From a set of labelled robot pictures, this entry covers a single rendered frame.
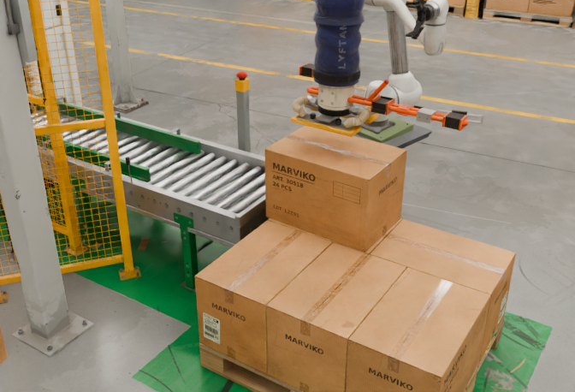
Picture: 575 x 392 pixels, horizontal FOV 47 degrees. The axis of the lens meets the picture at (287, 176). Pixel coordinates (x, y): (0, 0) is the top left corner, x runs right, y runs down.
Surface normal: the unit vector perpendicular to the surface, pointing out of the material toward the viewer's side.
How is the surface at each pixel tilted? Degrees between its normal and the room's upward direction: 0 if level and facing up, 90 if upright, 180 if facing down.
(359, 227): 90
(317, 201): 90
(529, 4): 90
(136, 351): 0
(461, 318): 0
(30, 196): 89
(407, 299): 0
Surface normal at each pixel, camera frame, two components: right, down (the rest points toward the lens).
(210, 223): -0.54, 0.38
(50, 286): 0.84, 0.25
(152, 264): 0.00, -0.89
